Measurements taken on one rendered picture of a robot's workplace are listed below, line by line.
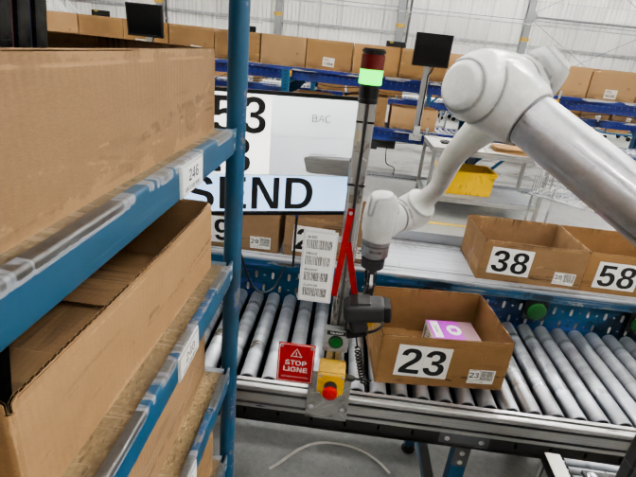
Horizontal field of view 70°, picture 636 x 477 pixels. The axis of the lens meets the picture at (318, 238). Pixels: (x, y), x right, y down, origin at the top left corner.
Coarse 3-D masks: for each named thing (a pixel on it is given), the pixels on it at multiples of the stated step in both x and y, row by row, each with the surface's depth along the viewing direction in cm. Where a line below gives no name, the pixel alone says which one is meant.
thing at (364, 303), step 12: (348, 300) 114; (360, 300) 113; (372, 300) 114; (384, 300) 115; (348, 312) 112; (360, 312) 112; (372, 312) 112; (384, 312) 112; (360, 324) 115; (372, 324) 116; (348, 336) 116; (360, 336) 116
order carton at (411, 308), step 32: (384, 288) 157; (416, 320) 163; (448, 320) 163; (480, 320) 157; (384, 352) 133; (480, 352) 133; (512, 352) 134; (416, 384) 138; (448, 384) 138; (480, 384) 138
